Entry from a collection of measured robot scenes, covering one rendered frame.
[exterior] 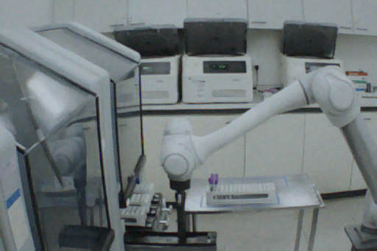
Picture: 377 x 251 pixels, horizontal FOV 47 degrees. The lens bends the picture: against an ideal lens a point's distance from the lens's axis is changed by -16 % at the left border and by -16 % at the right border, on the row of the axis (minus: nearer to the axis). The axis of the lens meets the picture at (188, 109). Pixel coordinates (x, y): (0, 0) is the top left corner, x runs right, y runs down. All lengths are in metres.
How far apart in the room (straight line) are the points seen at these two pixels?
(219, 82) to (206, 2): 0.72
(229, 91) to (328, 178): 1.19
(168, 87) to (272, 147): 0.96
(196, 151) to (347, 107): 0.51
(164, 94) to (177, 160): 2.51
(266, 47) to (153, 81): 1.17
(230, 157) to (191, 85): 0.65
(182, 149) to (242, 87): 2.50
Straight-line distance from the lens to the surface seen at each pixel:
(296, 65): 4.07
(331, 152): 4.23
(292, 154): 4.15
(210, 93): 3.99
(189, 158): 1.52
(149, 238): 1.85
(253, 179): 2.44
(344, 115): 1.56
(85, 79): 1.38
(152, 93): 4.02
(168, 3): 4.24
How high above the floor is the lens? 1.60
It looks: 11 degrees down
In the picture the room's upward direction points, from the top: 1 degrees counter-clockwise
